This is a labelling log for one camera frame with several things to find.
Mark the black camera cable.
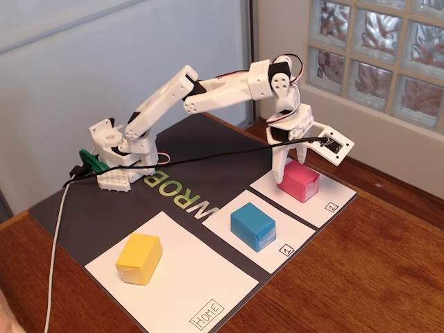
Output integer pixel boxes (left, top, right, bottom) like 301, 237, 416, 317
62, 136, 330, 189

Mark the white paper sheet marked 1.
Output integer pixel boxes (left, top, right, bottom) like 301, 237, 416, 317
200, 189, 317, 275

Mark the glass block window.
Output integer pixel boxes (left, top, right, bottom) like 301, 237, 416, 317
307, 0, 444, 131

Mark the white paper sheet marked 2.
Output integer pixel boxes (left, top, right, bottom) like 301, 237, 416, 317
248, 157, 358, 229

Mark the white paper sheet marked home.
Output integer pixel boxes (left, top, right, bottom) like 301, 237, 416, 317
84, 210, 260, 333

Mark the blue paper box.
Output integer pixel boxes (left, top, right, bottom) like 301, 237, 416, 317
230, 202, 278, 253

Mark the white cable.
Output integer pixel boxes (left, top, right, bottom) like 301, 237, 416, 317
43, 178, 72, 333

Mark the yellow paper box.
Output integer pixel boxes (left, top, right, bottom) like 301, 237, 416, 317
114, 232, 163, 287

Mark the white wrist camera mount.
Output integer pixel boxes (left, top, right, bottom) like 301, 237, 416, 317
310, 124, 355, 166

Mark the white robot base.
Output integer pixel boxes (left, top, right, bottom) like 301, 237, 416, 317
88, 117, 160, 191

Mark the dark grey printed mat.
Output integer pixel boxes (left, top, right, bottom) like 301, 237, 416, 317
28, 110, 358, 333

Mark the green clamp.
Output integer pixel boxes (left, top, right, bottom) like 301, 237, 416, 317
78, 148, 111, 174

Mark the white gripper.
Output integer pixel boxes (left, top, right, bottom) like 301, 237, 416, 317
266, 103, 316, 185

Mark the red paper box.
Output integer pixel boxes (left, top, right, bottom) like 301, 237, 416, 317
277, 160, 321, 203

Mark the person's hand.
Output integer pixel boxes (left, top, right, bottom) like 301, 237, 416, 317
0, 289, 22, 333

